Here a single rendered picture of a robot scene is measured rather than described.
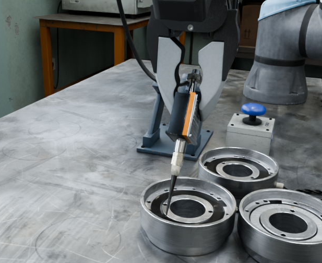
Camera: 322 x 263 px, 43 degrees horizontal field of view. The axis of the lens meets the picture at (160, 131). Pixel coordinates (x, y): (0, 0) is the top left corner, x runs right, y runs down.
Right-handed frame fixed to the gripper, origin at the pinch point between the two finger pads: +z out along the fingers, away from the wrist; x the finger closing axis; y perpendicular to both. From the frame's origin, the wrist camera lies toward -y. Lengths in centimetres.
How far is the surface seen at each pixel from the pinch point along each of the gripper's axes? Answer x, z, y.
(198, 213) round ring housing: -2.4, 11.8, -1.9
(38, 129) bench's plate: 31.3, 13.1, 16.6
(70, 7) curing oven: 135, 11, 210
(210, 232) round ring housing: -5.0, 9.9, -7.6
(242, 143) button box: -4.6, 11.3, 20.1
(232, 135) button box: -2.8, 10.2, 20.2
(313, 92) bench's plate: -17, 13, 66
